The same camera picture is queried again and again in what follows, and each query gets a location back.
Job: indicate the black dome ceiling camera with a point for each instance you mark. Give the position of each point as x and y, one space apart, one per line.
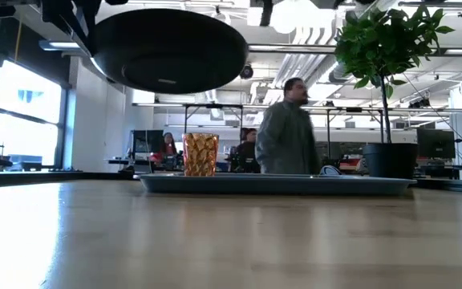
246 72

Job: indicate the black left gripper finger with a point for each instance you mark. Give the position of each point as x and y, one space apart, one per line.
90 12
68 22

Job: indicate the long ceiling light bar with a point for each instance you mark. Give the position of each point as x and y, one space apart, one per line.
60 45

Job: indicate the black round plate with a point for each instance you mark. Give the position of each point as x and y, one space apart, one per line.
167 52

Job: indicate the amber faceted plastic cup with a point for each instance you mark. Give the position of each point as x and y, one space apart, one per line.
201 154

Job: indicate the green leafy potted tree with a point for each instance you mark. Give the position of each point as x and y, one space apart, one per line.
387 44

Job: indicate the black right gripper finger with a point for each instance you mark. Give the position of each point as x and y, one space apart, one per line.
267 12

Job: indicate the dark grey plant pot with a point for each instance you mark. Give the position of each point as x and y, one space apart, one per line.
389 160

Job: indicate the large bright window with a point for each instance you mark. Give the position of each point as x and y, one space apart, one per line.
26 112

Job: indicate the blue-grey serving tray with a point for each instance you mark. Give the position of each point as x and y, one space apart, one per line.
275 185

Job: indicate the black metal workbench frame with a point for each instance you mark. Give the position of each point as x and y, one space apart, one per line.
215 106
375 109

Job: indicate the person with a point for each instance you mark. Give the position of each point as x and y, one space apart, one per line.
285 136
248 154
168 146

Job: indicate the white rounded object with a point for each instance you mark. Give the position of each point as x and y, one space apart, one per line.
329 170

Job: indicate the black computer monitor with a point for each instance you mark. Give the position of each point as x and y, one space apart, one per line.
147 141
435 143

